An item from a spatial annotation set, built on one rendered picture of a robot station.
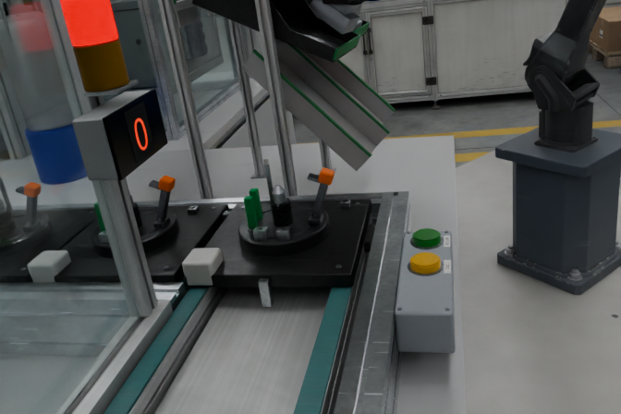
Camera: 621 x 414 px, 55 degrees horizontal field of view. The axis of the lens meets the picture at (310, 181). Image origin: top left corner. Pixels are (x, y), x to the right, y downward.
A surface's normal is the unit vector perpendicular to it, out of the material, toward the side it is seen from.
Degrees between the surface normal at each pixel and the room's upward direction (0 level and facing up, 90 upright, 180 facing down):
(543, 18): 90
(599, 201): 90
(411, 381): 0
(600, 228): 90
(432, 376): 0
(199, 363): 0
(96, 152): 90
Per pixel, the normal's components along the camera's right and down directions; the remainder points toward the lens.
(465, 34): -0.14, 0.39
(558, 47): -0.52, -0.08
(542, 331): -0.13, -0.92
